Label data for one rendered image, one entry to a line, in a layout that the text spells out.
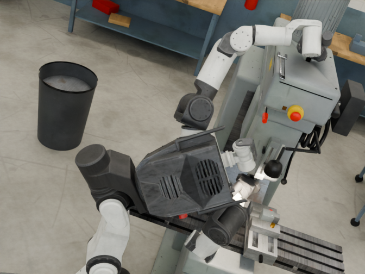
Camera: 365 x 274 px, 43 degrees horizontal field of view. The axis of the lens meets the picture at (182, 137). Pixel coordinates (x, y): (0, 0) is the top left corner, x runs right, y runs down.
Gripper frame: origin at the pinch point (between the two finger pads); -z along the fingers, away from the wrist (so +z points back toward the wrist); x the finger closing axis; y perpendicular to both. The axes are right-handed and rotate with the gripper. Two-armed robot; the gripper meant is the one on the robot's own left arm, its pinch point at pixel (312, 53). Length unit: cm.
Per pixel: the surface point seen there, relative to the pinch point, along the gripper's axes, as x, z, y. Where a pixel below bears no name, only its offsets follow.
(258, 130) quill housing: -5.2, -9.2, -37.4
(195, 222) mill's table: -15, -38, -93
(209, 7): -161, -318, 64
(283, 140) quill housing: 6.0, -12.4, -36.3
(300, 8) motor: -14.5, -10.6, 16.9
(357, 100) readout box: 25.1, -35.4, -4.1
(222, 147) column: -26, -67, -55
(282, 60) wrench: -7.4, 10.4, -9.3
